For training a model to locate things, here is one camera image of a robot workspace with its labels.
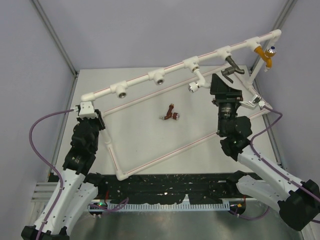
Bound grey lever faucet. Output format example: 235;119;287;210
221;56;245;84

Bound white PVC pipe frame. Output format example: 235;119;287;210
80;28;283;181

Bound orange faucet chrome knob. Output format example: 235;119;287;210
254;46;277;72

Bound aluminium frame rails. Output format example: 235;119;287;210
31;182;57;202

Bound white plastic faucet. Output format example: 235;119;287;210
188;67;211;93

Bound dark red faucet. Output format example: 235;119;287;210
159;103;180;121

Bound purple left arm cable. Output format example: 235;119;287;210
28;107;131;240

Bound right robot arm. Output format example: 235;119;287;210
210;73;320;231

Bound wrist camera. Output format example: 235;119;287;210
240;94;266;110
78;101;98;119

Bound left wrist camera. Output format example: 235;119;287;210
78;101;98;119

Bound slotted white cable duct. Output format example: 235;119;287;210
88;202;230;212

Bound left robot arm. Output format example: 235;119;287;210
21;109;107;240

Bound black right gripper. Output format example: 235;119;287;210
210;73;243;135

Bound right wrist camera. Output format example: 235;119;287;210
240;94;266;110

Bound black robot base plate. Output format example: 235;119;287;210
94;173;244;205

